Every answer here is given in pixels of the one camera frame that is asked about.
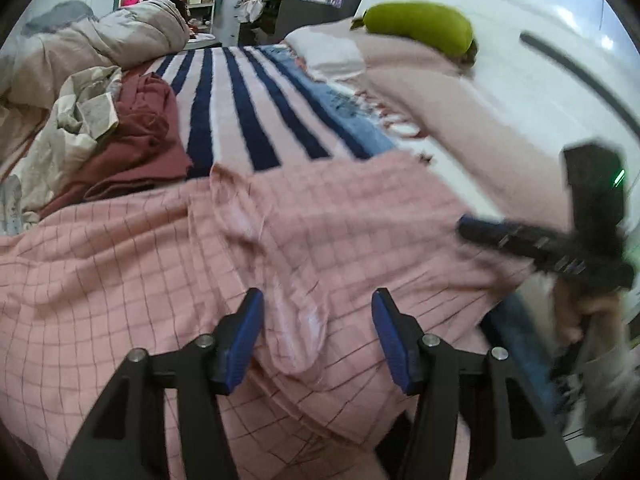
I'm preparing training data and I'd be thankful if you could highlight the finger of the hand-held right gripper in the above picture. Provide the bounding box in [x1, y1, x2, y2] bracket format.
[457, 214, 531, 236]
[459, 222, 583, 273]

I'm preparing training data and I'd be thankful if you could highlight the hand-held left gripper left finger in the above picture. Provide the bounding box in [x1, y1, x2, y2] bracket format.
[57, 287, 265, 480]

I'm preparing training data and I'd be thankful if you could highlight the dark desk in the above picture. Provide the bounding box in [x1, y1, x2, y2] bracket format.
[237, 0, 358, 46]

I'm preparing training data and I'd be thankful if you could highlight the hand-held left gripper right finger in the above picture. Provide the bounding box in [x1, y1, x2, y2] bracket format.
[371, 287, 581, 480]

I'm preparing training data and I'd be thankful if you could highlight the person's right hand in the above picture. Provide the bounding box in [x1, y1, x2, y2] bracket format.
[552, 280, 626, 346]

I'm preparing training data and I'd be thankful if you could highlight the pink checked shirt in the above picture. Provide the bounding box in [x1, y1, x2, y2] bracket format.
[0, 152, 531, 480]

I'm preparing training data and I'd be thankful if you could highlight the white headboard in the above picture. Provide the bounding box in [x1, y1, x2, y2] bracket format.
[352, 0, 640, 281]

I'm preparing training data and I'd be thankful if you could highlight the small white shelf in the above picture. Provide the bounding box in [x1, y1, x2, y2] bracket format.
[186, 0, 217, 33]

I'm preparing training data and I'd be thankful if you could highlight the long pink pillow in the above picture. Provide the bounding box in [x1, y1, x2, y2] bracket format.
[360, 67, 581, 271]

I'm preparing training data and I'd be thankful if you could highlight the white folded cloth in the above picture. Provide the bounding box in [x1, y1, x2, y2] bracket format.
[284, 17, 451, 83]

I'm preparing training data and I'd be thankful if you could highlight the grey and pink quilt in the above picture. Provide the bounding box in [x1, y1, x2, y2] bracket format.
[0, 0, 193, 181]

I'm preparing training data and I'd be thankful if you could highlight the green plush pillow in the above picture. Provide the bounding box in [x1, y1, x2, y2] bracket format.
[351, 2, 478, 63]

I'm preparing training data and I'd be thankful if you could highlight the dark red garment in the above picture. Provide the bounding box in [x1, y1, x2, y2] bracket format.
[42, 74, 195, 216]

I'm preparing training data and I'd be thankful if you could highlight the beige patterned cloth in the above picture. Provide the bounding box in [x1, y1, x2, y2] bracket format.
[0, 66, 123, 236]

